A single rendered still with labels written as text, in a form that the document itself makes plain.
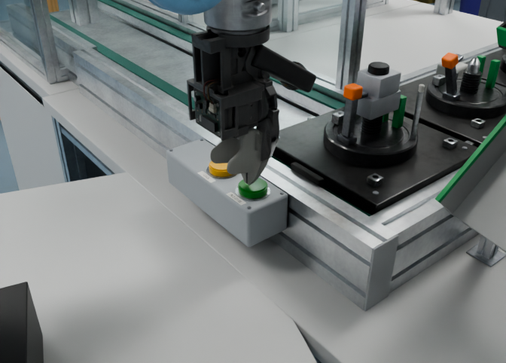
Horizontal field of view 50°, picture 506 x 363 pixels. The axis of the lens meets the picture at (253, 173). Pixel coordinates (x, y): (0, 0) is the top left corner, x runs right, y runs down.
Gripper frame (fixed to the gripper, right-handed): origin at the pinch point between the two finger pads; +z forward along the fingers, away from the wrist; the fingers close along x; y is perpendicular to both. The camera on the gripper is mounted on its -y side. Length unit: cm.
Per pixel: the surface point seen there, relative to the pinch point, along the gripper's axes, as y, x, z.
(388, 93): -21.7, 3.7, -7.0
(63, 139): 3, -68, 22
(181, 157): 2.8, -13.9, 2.9
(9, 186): -5, -189, 99
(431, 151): -26.7, 9.1, 1.9
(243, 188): 1.7, 0.1, 1.7
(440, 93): -42.7, -1.1, 0.0
